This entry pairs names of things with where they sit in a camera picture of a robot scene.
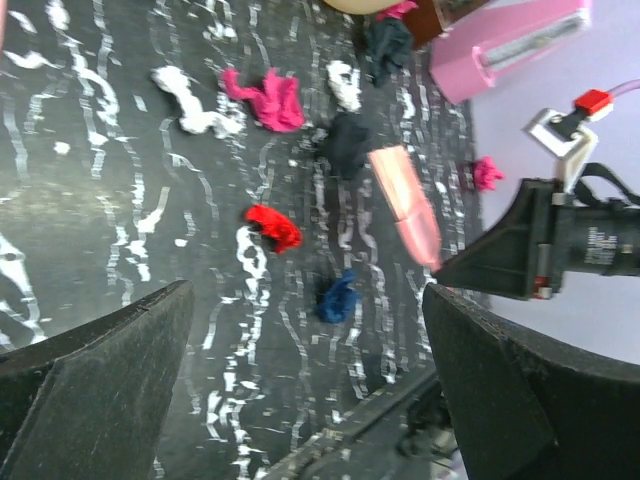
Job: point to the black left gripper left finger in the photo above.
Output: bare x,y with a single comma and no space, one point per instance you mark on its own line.
90,403

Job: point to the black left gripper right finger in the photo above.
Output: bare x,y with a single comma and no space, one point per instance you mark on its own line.
524,405

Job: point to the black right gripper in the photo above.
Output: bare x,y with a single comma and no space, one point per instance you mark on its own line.
587,235

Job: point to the pink hand brush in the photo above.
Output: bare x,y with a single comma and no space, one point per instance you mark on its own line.
414,215

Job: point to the magenta paper scrap right edge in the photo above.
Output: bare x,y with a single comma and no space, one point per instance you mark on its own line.
486,174

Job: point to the blue paper scrap front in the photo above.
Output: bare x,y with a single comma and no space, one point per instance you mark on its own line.
336,299

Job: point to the black paper scrap centre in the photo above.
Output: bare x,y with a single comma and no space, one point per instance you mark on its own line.
346,145

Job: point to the pink metronome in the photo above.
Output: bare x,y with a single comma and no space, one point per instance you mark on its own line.
495,40

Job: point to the red paper scrap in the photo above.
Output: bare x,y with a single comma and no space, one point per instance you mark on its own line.
276,226

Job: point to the small white paper scrap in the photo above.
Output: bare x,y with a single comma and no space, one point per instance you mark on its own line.
344,82

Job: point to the brown metronome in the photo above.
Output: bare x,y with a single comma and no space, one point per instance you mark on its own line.
431,18

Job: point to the magenta paper by bucket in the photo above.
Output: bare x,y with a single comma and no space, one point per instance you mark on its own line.
397,11

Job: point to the beige plastic bucket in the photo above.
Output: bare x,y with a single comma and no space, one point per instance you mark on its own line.
360,7

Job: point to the white twisted paper scrap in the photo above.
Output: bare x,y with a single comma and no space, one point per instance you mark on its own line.
194,119

